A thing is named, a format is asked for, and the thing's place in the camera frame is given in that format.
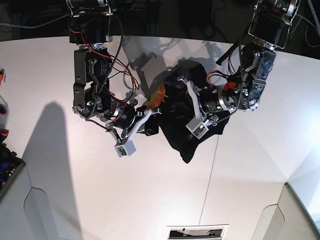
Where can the right grey table bracket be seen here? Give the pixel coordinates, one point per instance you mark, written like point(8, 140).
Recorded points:
point(270, 223)

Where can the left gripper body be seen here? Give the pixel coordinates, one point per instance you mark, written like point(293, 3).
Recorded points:
point(199, 117)

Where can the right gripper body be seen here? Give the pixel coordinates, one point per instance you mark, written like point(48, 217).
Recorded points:
point(130, 123)

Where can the red handled screwdriver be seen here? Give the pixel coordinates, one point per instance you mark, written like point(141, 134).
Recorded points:
point(2, 76)

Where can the grey table bracket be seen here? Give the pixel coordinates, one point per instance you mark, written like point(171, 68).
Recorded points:
point(270, 223)
point(39, 215)

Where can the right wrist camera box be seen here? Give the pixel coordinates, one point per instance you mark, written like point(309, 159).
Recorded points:
point(125, 149)

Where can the black t-shirt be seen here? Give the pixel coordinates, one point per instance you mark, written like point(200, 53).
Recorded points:
point(177, 109)

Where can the red black clamp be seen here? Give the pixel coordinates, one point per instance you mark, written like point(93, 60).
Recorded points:
point(3, 106)
point(4, 132)

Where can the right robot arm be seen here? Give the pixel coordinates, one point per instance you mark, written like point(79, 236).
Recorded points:
point(95, 27)

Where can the bin of dark clothes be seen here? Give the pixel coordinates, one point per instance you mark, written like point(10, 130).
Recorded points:
point(10, 167)

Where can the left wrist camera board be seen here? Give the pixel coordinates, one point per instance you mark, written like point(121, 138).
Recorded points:
point(197, 127)

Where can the left grey table bracket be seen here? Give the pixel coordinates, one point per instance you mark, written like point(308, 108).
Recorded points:
point(39, 215)

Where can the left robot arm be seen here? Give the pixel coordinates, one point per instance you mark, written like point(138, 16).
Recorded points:
point(270, 27)

